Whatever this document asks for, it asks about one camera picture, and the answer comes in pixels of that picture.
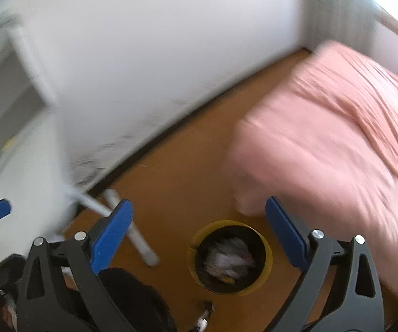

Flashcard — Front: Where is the black yellow trash bin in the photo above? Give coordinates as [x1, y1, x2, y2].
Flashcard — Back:
[187, 220, 273, 295]

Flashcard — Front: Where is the white desk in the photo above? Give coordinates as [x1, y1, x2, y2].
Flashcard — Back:
[0, 114, 75, 262]

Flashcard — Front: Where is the pink bed blanket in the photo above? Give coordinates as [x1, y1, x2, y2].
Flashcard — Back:
[226, 40, 398, 296]

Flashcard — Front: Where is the chrome chair base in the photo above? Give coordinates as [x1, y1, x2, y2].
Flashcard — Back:
[188, 300, 215, 332]

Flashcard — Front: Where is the grey desk hutch shelf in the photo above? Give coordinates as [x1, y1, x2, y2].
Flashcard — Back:
[0, 13, 56, 170]

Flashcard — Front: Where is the grey curtain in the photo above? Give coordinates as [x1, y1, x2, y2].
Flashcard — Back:
[302, 0, 377, 55]

